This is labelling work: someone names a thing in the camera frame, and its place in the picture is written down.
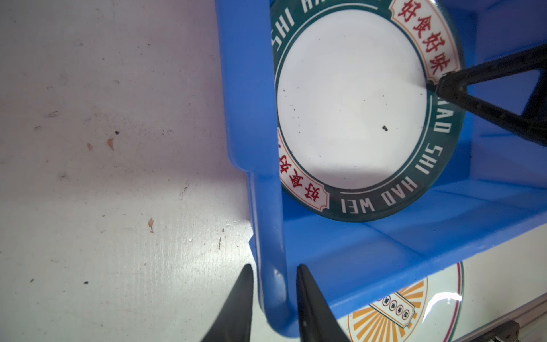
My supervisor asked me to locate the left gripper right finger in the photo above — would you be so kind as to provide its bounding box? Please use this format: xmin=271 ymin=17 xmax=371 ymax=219
xmin=296 ymin=264 xmax=350 ymax=342

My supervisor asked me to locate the green rimmed white plate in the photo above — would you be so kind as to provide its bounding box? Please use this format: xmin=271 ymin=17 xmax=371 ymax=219
xmin=270 ymin=1 xmax=465 ymax=222

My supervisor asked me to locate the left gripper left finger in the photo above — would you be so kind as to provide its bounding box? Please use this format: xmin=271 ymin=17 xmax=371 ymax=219
xmin=202 ymin=264 xmax=254 ymax=342

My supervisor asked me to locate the orange sunburst plate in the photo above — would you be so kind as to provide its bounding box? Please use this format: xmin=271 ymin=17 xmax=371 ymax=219
xmin=338 ymin=262 xmax=464 ymax=342

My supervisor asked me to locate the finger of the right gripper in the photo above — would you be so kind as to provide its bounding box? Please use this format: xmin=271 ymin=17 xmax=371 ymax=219
xmin=435 ymin=44 xmax=546 ymax=147

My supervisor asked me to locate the blue plastic bin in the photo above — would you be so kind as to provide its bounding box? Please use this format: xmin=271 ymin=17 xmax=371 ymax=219
xmin=216 ymin=1 xmax=546 ymax=337

